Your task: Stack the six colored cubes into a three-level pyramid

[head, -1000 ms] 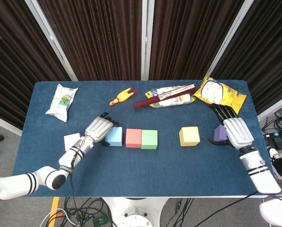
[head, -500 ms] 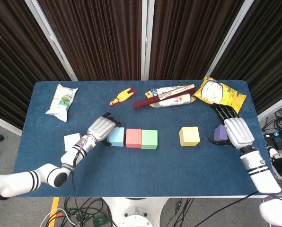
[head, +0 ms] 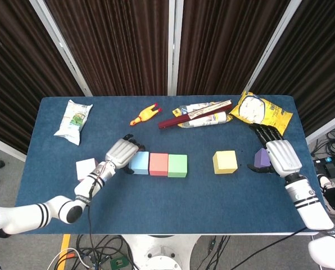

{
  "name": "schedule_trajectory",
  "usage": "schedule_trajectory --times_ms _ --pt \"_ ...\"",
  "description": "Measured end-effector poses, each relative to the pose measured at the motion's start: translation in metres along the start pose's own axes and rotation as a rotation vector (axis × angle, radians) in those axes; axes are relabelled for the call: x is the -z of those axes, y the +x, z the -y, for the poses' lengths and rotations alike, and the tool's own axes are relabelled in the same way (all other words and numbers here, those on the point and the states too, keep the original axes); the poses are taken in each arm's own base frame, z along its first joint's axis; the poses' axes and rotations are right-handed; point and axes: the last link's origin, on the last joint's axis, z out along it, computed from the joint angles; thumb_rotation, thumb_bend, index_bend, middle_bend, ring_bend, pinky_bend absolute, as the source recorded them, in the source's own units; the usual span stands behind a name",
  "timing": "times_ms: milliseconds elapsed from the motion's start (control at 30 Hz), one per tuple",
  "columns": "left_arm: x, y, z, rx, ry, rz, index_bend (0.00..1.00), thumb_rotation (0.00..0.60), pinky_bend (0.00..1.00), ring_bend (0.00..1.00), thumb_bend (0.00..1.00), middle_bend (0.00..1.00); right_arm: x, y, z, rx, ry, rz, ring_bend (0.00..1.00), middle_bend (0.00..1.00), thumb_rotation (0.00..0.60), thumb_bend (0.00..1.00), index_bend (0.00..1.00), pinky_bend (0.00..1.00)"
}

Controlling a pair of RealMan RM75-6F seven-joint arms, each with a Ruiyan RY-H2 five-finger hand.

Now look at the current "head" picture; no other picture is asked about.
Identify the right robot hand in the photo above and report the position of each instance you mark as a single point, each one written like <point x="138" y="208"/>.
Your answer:
<point x="282" y="157"/>

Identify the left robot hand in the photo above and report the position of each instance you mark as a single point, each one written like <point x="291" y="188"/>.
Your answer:
<point x="119" y="153"/>

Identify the purple foam cube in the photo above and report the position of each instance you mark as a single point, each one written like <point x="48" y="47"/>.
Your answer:
<point x="261" y="159"/>

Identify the light blue foam cube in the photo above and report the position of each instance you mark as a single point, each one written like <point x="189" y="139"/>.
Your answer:
<point x="140" y="164"/>

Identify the pink foam cube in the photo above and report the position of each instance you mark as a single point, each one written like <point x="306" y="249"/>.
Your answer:
<point x="84" y="168"/>

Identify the red foam cube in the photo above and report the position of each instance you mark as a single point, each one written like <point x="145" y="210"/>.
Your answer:
<point x="158" y="164"/>

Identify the yellow foam cube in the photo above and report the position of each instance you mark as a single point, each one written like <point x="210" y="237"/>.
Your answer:
<point x="225" y="161"/>

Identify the green foam cube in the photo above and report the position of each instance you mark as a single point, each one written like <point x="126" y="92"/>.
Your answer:
<point x="177" y="166"/>

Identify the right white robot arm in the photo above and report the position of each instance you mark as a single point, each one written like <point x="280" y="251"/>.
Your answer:
<point x="310" y="208"/>

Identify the yellow bag of cotton balls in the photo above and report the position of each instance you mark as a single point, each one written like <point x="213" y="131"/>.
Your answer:
<point x="271" y="112"/>

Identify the yellow rubber chicken toy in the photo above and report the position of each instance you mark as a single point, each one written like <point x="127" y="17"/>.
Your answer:
<point x="145" y="114"/>

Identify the black device with light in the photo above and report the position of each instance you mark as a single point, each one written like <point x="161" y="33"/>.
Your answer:
<point x="329" y="167"/>

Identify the white sneaker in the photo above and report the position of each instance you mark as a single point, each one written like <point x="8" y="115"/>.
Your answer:
<point x="325" y="182"/>

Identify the white green snack bag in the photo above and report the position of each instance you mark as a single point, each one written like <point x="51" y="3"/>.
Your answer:
<point x="73" y="121"/>

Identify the dark red folded fan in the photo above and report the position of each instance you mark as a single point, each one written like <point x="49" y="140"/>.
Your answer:
<point x="173" y="121"/>

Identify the blue fabric table cover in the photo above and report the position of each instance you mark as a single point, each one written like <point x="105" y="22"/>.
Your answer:
<point x="170" y="202"/>

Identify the clear plastic wrapped white roll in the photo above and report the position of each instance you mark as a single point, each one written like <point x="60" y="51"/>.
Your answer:
<point x="209" y="119"/>

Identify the yellow floor tape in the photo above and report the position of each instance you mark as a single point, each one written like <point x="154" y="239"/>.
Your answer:
<point x="65" y="242"/>

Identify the brown curtain partition panel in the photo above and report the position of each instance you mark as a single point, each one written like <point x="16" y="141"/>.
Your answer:
<point x="15" y="70"/>
<point x="226" y="42"/>
<point x="114" y="42"/>
<point x="319" y="56"/>

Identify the green circuit board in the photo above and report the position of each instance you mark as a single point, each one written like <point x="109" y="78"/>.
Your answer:
<point x="118" y="263"/>

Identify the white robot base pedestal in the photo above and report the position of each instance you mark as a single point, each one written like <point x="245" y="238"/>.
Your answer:
<point x="159" y="253"/>

